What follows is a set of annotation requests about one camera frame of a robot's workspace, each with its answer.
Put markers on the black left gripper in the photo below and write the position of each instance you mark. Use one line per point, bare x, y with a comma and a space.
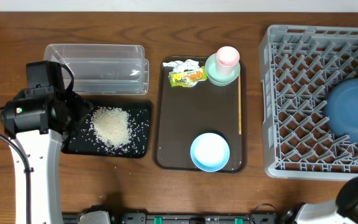
79, 107

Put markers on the light blue bowl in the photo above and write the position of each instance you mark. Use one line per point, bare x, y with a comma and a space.
210, 152

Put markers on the pink cup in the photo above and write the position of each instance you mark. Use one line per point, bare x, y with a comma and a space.
226, 59

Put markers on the dark blue bowl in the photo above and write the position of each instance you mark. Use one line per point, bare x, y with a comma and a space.
342, 109

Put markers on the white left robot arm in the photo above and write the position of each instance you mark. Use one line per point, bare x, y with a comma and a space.
38, 124

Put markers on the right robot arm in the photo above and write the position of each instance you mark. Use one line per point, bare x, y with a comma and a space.
342, 209

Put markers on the grey dishwasher rack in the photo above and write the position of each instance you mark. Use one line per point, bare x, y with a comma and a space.
299, 66

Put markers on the pile of rice grains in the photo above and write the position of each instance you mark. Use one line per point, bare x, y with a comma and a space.
111, 126

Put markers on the black rectangular tray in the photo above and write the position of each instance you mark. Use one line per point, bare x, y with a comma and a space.
85, 142

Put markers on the clear plastic bin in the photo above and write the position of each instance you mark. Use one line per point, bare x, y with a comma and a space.
103, 69

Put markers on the brown serving tray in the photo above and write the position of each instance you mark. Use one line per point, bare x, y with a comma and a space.
185, 113

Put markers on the crumpled white paper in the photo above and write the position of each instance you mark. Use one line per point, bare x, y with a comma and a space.
179, 66

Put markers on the yellow snack wrapper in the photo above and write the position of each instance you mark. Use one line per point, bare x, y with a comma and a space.
187, 79

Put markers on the mint green bowl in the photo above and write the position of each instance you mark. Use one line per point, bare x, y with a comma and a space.
221, 75

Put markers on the wooden chopstick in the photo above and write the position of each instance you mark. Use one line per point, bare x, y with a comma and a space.
239, 105

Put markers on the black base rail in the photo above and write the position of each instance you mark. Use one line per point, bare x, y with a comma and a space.
132, 216

